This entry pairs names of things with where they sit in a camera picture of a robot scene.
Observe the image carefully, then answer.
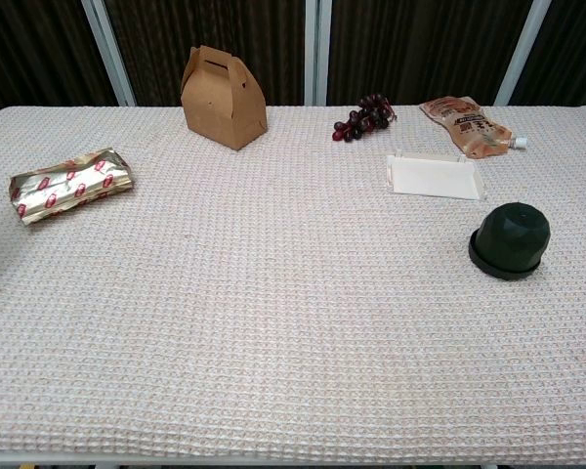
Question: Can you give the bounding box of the white metal frame post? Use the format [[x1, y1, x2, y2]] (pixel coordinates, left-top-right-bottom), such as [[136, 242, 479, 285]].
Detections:
[[80, 0, 138, 107], [492, 0, 553, 107], [304, 0, 333, 107]]

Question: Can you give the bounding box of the beige waffle weave tablecloth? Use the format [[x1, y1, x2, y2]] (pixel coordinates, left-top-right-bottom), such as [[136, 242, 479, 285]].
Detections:
[[0, 105, 586, 461]]

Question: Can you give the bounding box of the gold red foil snack packet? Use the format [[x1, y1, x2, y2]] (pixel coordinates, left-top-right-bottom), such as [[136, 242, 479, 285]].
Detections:
[[8, 148, 135, 226]]

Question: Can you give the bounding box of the dark red grape bunch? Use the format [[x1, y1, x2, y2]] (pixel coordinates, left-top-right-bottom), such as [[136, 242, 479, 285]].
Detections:
[[332, 93, 398, 144]]

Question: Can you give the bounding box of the black dome-shaped bowl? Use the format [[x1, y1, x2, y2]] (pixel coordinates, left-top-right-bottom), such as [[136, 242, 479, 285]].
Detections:
[[468, 202, 552, 281]]

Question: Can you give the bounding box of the orange spouted sauce pouch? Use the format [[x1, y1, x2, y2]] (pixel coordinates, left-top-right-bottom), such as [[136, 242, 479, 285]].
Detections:
[[418, 95, 528, 160]]

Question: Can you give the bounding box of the brown kraft paper gable box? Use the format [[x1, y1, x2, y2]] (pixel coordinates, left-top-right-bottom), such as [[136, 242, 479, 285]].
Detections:
[[181, 45, 269, 151]]

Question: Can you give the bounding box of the white rectangular plastic tray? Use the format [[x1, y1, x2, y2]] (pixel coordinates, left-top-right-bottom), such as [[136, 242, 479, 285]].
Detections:
[[385, 152, 485, 202]]

